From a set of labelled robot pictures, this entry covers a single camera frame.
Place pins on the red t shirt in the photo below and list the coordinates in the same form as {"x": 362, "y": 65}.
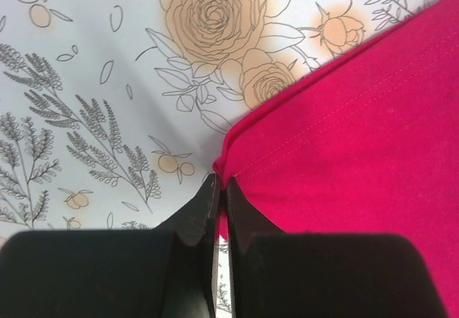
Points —
{"x": 368, "y": 143}

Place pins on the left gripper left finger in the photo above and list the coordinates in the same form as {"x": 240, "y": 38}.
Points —
{"x": 167, "y": 271}

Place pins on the floral table mat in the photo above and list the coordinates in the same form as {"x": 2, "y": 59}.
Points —
{"x": 113, "y": 112}

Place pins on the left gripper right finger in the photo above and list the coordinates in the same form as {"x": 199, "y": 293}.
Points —
{"x": 276, "y": 274}

